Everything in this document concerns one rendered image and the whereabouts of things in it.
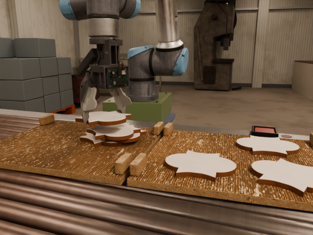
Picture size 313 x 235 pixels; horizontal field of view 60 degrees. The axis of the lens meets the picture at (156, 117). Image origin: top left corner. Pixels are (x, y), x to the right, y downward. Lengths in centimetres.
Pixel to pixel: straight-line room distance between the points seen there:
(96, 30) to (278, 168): 49
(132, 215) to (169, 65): 76
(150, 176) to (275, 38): 927
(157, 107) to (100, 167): 60
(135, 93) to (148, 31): 871
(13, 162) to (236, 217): 47
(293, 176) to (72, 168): 43
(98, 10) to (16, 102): 385
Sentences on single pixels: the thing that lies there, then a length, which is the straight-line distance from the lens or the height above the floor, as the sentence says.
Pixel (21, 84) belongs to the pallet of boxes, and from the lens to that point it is 433.
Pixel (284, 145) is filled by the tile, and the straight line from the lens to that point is 74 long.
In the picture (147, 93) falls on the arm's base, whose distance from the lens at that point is 117.
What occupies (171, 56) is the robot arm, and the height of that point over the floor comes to 115.
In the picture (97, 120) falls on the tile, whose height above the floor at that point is 101.
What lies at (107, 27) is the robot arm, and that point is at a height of 122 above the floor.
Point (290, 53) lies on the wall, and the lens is 979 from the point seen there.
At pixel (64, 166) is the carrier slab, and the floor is 94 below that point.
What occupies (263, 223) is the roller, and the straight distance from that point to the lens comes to 48.
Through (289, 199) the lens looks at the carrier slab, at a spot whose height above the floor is 94.
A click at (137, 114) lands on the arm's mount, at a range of 116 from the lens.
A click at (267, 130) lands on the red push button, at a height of 93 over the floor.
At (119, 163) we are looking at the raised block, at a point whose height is 96.
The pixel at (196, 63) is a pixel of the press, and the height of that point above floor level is 81.
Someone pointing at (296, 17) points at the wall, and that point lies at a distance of 985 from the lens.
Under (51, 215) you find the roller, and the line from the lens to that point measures 49.
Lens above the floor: 117
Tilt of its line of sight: 14 degrees down
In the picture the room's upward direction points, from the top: straight up
